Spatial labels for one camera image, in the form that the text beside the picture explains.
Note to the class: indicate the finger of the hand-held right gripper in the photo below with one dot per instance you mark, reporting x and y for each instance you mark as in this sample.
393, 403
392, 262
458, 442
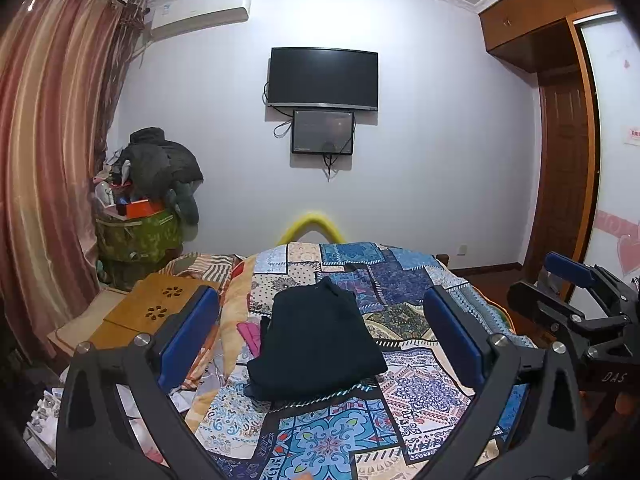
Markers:
535, 305
567, 265

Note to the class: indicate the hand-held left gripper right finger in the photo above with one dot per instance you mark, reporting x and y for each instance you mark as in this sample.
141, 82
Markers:
452, 340

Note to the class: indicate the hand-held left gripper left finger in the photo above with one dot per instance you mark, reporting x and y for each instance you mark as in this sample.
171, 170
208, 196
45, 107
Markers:
187, 340

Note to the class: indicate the dark teal pants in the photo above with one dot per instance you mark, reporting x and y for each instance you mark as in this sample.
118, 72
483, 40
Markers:
315, 340

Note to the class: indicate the orange striped quilt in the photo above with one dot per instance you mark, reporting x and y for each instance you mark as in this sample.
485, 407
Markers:
220, 310

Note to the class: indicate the wooden lap desk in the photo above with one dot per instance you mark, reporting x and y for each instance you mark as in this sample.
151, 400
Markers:
160, 300

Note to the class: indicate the pink cloth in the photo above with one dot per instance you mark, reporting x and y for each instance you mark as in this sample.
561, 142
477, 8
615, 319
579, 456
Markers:
250, 337

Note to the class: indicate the brown wooden door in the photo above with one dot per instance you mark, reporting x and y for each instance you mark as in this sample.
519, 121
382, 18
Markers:
562, 170

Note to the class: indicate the beige flat board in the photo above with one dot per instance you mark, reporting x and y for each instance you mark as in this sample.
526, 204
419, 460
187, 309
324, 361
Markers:
82, 325

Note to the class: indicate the green fabric storage box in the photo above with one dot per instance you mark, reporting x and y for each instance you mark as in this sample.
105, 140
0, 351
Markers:
137, 237

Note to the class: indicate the white wardrobe door with hearts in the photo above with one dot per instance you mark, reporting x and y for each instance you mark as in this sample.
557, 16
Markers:
617, 150

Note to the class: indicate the blue patchwork blanket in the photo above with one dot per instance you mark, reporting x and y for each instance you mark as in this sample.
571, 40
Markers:
350, 425

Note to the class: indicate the orange box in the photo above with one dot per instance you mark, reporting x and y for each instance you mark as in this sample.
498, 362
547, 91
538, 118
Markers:
144, 208

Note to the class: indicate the yellow curved headboard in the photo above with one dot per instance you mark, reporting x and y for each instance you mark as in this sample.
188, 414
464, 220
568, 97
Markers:
311, 222

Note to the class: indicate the pile of dark clothes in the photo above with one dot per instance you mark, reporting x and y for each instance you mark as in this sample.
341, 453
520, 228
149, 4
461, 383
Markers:
155, 165

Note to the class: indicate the pink striped curtain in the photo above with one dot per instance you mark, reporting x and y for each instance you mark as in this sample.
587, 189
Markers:
45, 160

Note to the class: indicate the wooden overhead cabinet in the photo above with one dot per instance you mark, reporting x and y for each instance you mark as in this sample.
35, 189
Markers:
540, 5

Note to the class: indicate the white air conditioner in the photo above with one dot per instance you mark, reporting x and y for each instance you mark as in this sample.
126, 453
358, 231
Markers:
200, 12

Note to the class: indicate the white wall socket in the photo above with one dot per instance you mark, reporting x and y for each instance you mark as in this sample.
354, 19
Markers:
462, 249

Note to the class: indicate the small wall monitor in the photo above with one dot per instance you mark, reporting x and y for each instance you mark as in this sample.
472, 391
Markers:
322, 131

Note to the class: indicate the black wall television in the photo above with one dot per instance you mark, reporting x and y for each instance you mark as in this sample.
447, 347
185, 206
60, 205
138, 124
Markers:
322, 77

